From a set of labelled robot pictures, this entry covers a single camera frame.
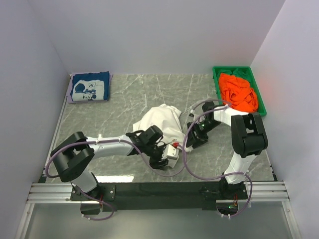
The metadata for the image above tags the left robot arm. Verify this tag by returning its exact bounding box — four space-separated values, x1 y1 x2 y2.
50 125 168 198

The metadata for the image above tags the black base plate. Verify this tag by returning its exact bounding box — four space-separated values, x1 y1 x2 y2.
70 182 250 215

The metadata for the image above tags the green plastic bin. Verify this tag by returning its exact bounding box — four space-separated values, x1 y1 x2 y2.
212 66 267 117

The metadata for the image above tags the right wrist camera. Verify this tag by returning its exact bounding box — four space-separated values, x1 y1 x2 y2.
188 103 203 121

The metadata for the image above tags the aluminium rail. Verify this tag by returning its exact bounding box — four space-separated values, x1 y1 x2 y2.
27 181 290 204

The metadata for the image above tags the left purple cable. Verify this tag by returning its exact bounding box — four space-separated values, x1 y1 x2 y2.
46 139 155 222

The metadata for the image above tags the dark green t-shirt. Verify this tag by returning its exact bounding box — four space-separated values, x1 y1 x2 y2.
232 68 249 79

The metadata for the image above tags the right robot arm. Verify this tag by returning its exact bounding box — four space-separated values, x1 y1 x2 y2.
183 100 268 199

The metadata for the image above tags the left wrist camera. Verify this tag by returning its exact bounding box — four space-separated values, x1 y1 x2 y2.
161 144 179 168

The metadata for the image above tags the orange t-shirt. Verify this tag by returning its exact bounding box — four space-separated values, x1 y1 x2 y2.
219 73 259 113

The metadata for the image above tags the folded blue printed t-shirt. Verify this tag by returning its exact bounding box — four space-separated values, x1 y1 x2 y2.
69 71 111 103

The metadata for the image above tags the white t-shirt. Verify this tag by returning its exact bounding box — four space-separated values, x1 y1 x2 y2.
133 104 185 146

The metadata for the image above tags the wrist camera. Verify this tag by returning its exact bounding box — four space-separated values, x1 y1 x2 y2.
188 103 203 121
161 144 179 168

